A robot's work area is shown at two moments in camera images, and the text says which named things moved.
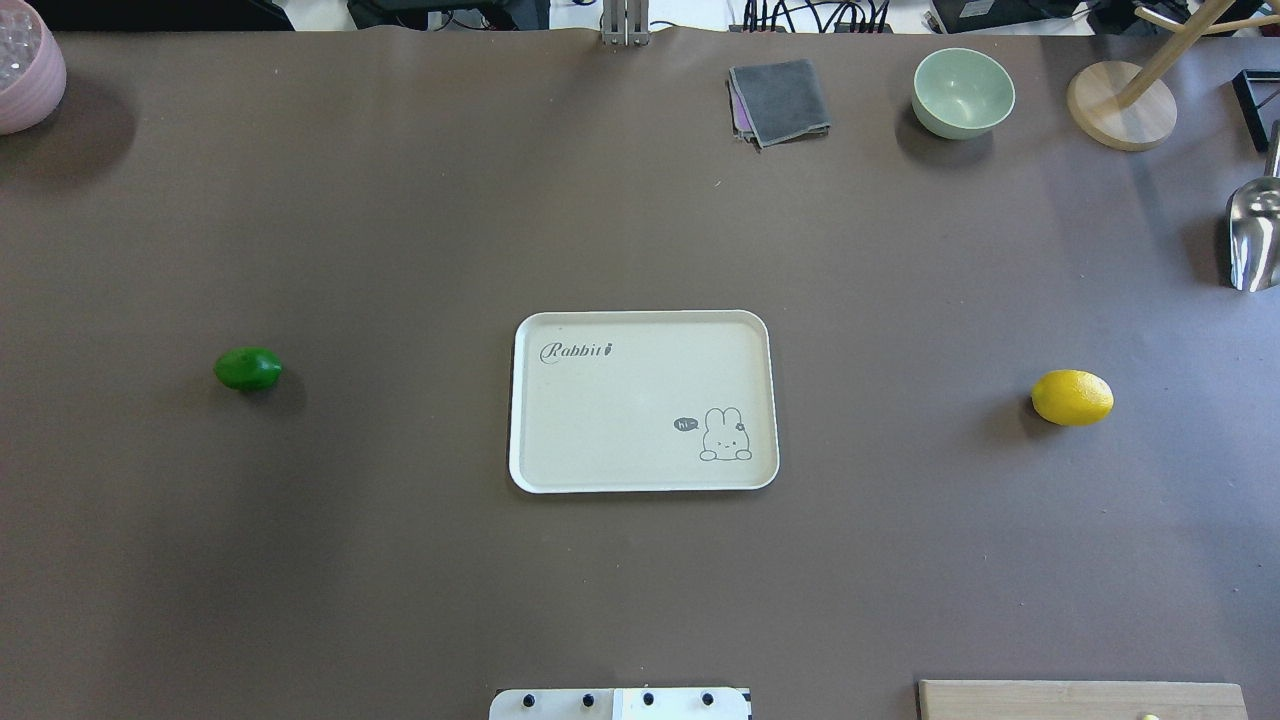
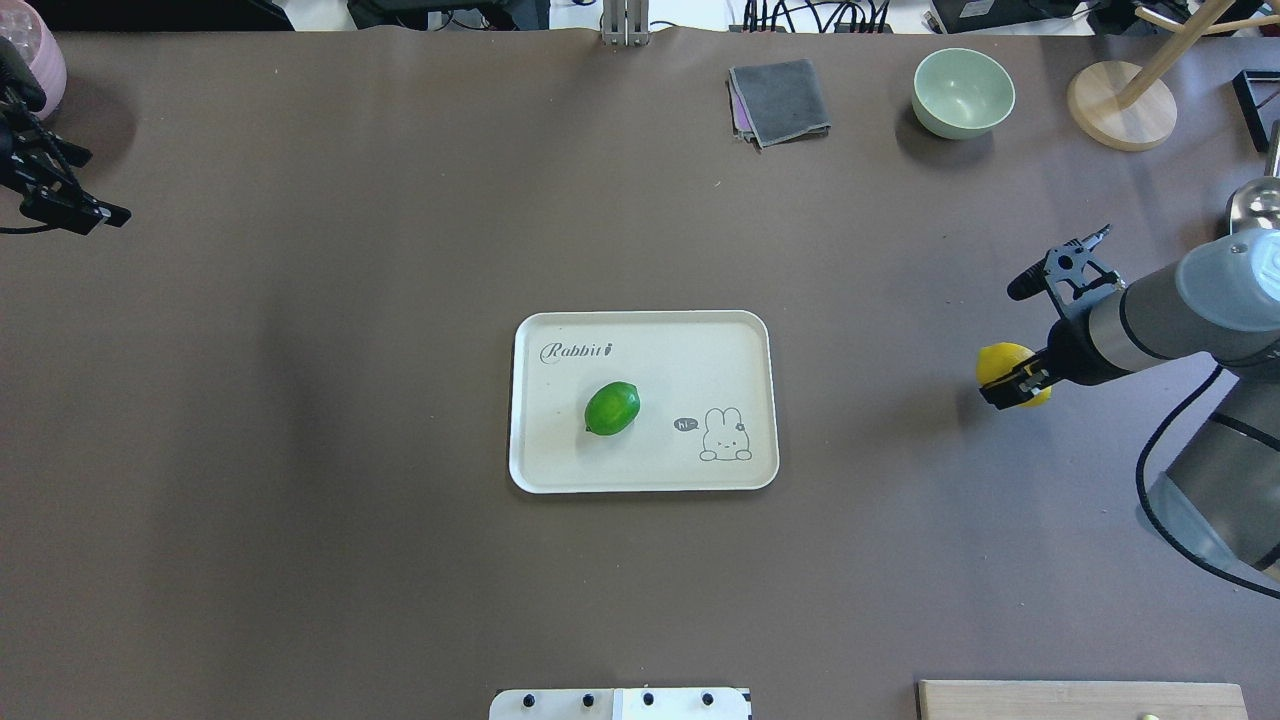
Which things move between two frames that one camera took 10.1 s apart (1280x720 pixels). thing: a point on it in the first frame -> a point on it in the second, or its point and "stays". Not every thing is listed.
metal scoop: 1253,224 stays
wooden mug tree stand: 1132,108 stays
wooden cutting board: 1078,700 stays
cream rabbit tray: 643,401 stays
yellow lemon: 1072,398 -> 999,359
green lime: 248,368 -> 612,408
